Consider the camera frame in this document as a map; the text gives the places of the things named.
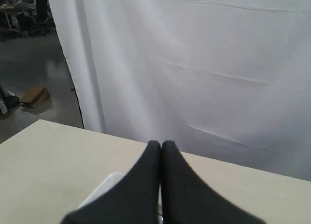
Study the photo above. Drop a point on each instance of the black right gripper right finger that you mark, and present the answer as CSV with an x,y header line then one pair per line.
x,y
187,199

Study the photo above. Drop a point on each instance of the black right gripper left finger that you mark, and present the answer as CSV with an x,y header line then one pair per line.
x,y
133,200

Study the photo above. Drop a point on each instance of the white backdrop curtain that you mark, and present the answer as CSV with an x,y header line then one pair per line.
x,y
226,79

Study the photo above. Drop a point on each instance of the brown cardboard box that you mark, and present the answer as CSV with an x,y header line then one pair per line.
x,y
35,96

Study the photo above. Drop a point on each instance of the dark object at floor edge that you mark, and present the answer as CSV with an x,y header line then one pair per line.
x,y
8,100

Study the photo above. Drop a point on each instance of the black office chair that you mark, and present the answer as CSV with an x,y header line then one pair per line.
x,y
42,20

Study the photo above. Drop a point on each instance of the seated person in background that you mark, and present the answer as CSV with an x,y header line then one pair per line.
x,y
23,17

